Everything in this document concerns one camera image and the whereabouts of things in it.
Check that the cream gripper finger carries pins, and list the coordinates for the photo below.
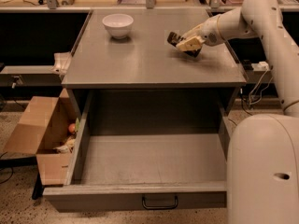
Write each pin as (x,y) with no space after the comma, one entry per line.
(195,31)
(190,44)

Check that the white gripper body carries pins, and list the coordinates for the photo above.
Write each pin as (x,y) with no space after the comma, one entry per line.
(209,32)

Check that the dark chocolate rxbar wrapper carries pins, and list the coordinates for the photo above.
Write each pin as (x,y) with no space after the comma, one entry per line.
(174,38)

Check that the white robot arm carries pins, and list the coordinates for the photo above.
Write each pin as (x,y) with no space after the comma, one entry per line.
(263,153)

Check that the grey open drawer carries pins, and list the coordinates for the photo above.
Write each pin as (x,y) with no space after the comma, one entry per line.
(154,144)

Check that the white power strip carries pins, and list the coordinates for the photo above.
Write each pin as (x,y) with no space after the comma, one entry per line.
(263,65)

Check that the white ceramic bowl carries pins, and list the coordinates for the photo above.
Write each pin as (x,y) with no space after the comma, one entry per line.
(118,25)

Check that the grey metal cabinet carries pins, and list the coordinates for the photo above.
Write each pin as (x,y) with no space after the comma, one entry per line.
(145,60)

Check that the red apple in box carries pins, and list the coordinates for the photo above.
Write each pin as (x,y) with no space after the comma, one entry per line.
(72,128)

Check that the brown cardboard box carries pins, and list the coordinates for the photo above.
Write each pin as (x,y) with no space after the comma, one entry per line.
(43,126)

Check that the black drawer handle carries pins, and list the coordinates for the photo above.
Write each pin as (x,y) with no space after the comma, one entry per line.
(159,204)

